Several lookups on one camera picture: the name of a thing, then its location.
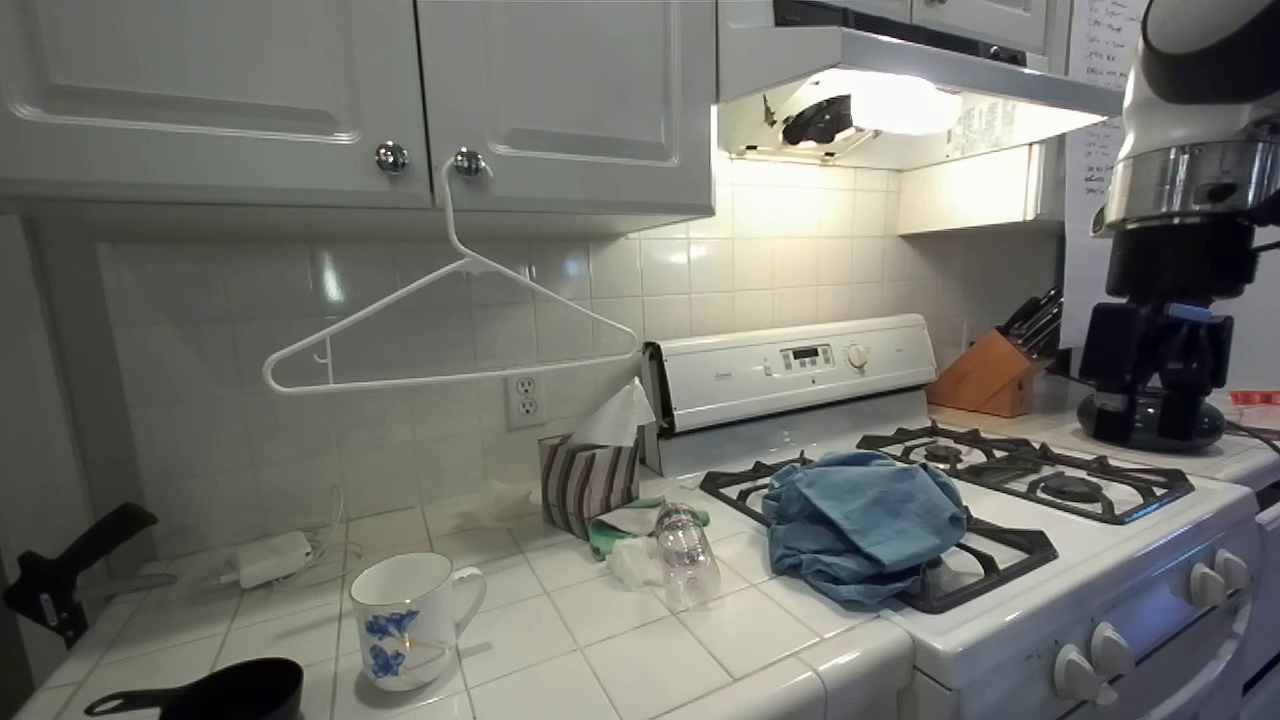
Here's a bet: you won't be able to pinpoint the black clamp mount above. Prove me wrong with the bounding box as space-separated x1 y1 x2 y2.
0 499 159 652

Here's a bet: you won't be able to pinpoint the white stove knob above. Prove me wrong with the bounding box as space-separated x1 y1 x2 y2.
1088 615 1141 679
1050 639 1091 709
1183 555 1231 611
1214 545 1256 596

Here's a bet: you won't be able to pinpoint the white tissue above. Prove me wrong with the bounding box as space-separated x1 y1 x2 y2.
569 375 660 450

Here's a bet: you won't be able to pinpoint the white range hood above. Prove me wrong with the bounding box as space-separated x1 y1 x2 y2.
714 0 1134 175

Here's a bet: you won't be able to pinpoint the green plastic wrapper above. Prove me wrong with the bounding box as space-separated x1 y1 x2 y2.
584 495 677 564

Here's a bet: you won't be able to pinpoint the small white wall cabinet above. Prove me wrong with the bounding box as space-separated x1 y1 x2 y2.
894 140 1067 239

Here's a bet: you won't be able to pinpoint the white handwritten paper sheet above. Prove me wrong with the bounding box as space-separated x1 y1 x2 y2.
1058 0 1151 353

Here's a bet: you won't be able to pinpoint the small black pan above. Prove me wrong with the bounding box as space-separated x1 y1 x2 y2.
81 652 307 720

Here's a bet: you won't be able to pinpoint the white cabinet door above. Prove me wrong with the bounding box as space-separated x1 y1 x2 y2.
413 0 722 220
0 0 436 213

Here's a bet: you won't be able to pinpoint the white mug blue flowers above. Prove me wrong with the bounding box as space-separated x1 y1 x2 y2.
349 547 489 695

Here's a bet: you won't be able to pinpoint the blue cloth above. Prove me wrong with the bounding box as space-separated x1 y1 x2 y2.
760 446 978 615

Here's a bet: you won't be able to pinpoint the white plastic clothes hanger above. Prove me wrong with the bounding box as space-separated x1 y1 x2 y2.
262 157 648 400

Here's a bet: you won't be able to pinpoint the white wall outlet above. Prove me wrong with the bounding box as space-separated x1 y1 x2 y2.
501 367 551 432

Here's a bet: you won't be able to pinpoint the black handled knives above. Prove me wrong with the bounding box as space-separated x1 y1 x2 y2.
996 286 1067 361

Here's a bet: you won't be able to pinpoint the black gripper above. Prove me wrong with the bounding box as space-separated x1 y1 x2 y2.
1082 216 1259 400

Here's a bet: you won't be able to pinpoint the white wall cabinet frame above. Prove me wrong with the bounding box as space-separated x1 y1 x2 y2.
0 183 716 248

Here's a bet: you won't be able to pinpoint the wooden knife block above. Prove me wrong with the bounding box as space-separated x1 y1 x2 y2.
929 327 1041 420

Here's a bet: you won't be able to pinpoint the black burner grate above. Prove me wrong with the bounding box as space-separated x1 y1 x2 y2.
851 420 1200 526
698 450 1064 615

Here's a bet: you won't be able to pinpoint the white power adapter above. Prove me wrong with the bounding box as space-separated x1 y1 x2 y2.
218 526 321 596

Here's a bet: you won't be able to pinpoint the white gas stove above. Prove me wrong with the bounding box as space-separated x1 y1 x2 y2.
638 313 1280 720

